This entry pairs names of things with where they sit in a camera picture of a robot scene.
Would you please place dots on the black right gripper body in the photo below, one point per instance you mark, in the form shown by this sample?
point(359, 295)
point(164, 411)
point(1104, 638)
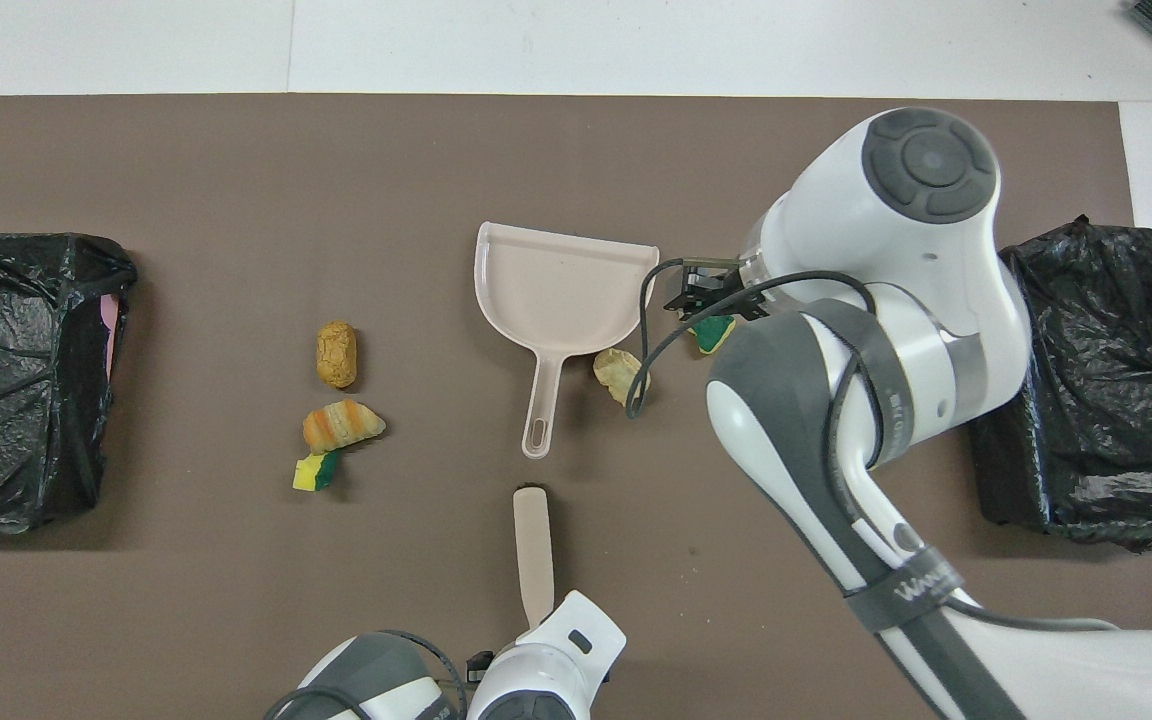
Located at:
point(714, 285)

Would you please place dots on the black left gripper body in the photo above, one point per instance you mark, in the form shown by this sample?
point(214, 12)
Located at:
point(479, 665)

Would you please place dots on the large green yellow sponge piece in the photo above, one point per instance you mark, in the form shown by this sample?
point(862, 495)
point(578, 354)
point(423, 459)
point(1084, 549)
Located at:
point(714, 335)

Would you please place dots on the pale yellow pastry toy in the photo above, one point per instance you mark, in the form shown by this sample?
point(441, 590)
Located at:
point(616, 372)

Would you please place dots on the beige plastic dustpan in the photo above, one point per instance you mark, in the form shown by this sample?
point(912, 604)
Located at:
point(556, 290)

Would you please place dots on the beige brush with black bristles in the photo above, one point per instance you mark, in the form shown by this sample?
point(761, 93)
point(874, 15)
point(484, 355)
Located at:
point(534, 550)

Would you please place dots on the small yellow green sponge piece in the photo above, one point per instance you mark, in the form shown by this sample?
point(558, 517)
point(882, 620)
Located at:
point(314, 472)

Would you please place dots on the orange striped croissant toy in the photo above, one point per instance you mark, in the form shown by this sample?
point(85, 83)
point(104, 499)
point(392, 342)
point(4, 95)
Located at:
point(341, 425)

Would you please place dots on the brown bread roll toy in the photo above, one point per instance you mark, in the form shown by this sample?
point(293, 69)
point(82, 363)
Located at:
point(336, 353)

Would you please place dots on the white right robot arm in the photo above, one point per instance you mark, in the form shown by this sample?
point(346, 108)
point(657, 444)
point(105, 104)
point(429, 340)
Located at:
point(896, 250)

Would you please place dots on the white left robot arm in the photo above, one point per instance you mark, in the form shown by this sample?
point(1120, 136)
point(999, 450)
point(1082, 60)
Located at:
point(536, 680)

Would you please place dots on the black plastic bin bag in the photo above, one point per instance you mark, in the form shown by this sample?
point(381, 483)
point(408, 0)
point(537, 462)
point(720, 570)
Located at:
point(36, 450)
point(1116, 400)

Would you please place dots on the pink plastic bin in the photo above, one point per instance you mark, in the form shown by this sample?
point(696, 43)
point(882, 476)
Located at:
point(111, 335)

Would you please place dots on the brown table mat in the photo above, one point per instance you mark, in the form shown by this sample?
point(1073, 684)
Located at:
point(236, 180)

